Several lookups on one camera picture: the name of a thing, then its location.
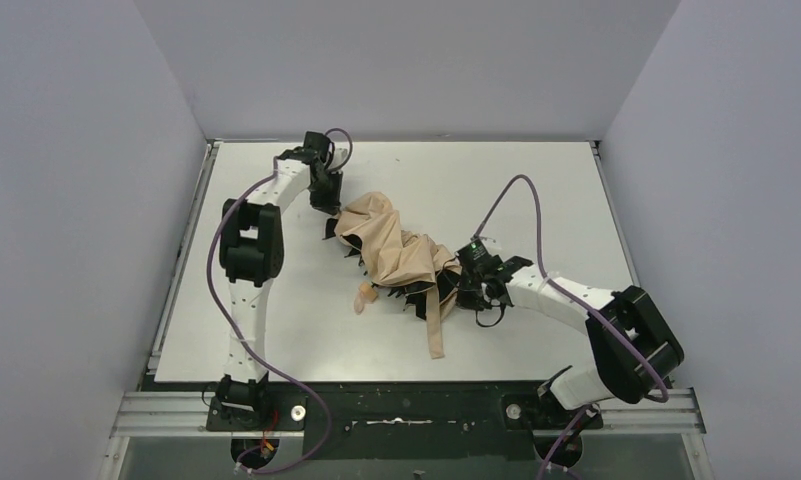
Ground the aluminium frame rail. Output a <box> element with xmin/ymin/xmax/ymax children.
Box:
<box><xmin>97</xmin><ymin>389</ymin><xmax>714</xmax><ymax>479</ymax></box>

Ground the black and beige umbrella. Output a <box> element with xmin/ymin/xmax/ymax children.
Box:
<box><xmin>325</xmin><ymin>192</ymin><xmax>463</xmax><ymax>359</ymax></box>

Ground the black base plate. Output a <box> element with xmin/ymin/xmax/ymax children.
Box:
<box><xmin>201</xmin><ymin>381</ymin><xmax>604</xmax><ymax>471</ymax></box>

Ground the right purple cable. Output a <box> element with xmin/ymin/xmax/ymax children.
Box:
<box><xmin>472</xmin><ymin>174</ymin><xmax>672</xmax><ymax>480</ymax></box>

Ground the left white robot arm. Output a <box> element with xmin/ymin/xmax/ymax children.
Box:
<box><xmin>206</xmin><ymin>131</ymin><xmax>343</xmax><ymax>413</ymax></box>

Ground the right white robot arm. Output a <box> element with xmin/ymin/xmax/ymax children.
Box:
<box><xmin>457</xmin><ymin>238</ymin><xmax>685</xmax><ymax>410</ymax></box>

